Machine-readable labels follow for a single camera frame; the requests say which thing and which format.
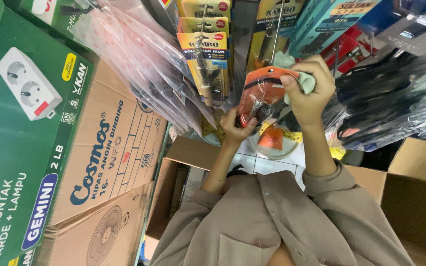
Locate person's left hand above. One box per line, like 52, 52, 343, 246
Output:
220, 109, 258, 147

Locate person's right hand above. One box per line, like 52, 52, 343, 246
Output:
280, 55, 336, 128

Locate pale green cleaning cloth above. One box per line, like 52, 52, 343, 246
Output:
273, 51, 316, 105

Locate orange tool blister packet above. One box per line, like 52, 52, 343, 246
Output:
235, 66, 301, 129

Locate small orange yellow packet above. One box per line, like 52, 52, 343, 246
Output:
257, 123, 303, 151

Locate red packaged tools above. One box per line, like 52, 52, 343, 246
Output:
319, 25, 378, 74

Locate teal cardboard box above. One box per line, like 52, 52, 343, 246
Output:
288, 0, 383, 58

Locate yellow soldering iron packet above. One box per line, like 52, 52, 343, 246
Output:
246, 0, 307, 72
176, 0, 232, 22
177, 17, 231, 37
176, 32, 231, 108

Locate metal display hook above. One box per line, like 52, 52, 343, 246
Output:
270, 0, 286, 67

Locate person's beige shirt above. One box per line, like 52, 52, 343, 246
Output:
149, 161, 418, 266

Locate bunch of clear plastic bags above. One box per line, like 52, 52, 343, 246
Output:
69, 0, 217, 136

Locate brown fan carton blue print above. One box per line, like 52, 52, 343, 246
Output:
48, 55, 168, 227

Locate blue plastic-wrapped packet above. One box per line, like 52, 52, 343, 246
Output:
356, 0, 426, 57

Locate open brown cardboard box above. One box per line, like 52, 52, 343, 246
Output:
144, 135, 426, 266

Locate brown fan carton fan drawing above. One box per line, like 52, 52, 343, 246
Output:
35, 181, 154, 266

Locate small green box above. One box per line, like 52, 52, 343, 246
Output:
4, 0, 101, 53

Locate large green socket box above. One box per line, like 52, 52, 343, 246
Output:
0, 0, 94, 266

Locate bagged black cables heap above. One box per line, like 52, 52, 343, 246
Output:
322, 47, 426, 153

